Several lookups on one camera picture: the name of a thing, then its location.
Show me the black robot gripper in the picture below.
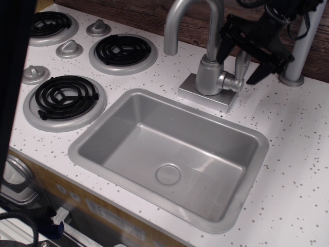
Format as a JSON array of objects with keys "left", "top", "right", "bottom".
[{"left": 216, "top": 13, "right": 294, "bottom": 84}]

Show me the silver faucet lever handle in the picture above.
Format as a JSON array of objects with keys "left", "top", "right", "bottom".
[{"left": 217, "top": 49, "right": 251, "bottom": 93}]

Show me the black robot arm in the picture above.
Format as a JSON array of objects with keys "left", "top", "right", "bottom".
[{"left": 216, "top": 1, "right": 322, "bottom": 85}]

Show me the grey vertical support pole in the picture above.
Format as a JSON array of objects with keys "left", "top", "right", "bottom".
[{"left": 279, "top": 1, "right": 327, "bottom": 87}]

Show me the silver gooseneck faucet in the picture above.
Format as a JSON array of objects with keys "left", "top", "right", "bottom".
[{"left": 163, "top": 0, "right": 241, "bottom": 113}]

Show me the grey plastic sink basin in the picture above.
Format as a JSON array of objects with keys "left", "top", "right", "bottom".
[{"left": 68, "top": 89, "right": 269, "bottom": 234}]

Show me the back right stove burner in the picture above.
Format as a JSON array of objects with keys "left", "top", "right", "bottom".
[{"left": 88, "top": 34, "right": 158, "bottom": 76}]

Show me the stove burner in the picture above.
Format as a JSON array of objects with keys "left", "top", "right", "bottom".
[
  {"left": 29, "top": 11, "right": 79, "bottom": 47},
  {"left": 88, "top": 34, "right": 158, "bottom": 76},
  {"left": 23, "top": 75, "right": 107, "bottom": 133}
]

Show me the silver knob top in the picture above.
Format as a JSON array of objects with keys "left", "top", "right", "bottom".
[{"left": 86, "top": 19, "right": 111, "bottom": 37}]

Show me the silver knob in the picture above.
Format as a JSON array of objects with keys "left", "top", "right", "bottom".
[
  {"left": 56, "top": 40, "right": 83, "bottom": 59},
  {"left": 22, "top": 65, "right": 50, "bottom": 85},
  {"left": 86, "top": 19, "right": 111, "bottom": 37}
]

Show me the silver knob middle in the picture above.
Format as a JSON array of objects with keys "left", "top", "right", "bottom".
[{"left": 56, "top": 40, "right": 83, "bottom": 59}]

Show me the front stove burner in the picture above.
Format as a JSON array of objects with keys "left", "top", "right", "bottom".
[{"left": 23, "top": 75, "right": 107, "bottom": 133}]

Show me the back left stove burner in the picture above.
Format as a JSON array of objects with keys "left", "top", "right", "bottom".
[{"left": 29, "top": 11, "right": 79, "bottom": 47}]

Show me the silver knob lower left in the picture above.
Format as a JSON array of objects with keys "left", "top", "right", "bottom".
[{"left": 22, "top": 65, "right": 50, "bottom": 85}]

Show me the silver oven dial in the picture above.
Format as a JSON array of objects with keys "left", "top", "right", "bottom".
[{"left": 3, "top": 154, "right": 34, "bottom": 193}]

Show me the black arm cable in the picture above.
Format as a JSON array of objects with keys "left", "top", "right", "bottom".
[{"left": 236, "top": 0, "right": 313, "bottom": 41}]

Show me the black cable foreground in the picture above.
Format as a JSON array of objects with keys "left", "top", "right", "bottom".
[{"left": 1, "top": 211, "right": 39, "bottom": 247}]

